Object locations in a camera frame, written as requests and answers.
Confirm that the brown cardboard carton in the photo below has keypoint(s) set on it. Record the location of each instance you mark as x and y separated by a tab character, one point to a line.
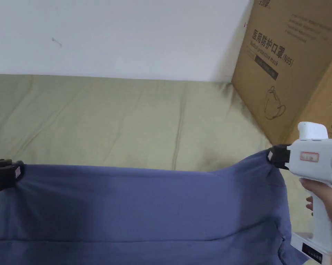
276	41

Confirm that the blue garment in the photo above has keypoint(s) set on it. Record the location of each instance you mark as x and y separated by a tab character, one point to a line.
143	204

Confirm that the person's right hand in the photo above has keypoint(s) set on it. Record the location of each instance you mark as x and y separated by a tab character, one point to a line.
309	190

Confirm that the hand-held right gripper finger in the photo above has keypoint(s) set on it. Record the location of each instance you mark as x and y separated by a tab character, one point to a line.
276	151
276	163

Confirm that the bed with pale green sheet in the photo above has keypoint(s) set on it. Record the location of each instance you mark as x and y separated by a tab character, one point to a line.
99	118

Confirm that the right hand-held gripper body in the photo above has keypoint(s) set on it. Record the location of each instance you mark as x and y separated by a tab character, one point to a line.
315	163

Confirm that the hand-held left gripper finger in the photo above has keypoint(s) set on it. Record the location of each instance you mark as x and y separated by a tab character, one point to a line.
7	178
1	162

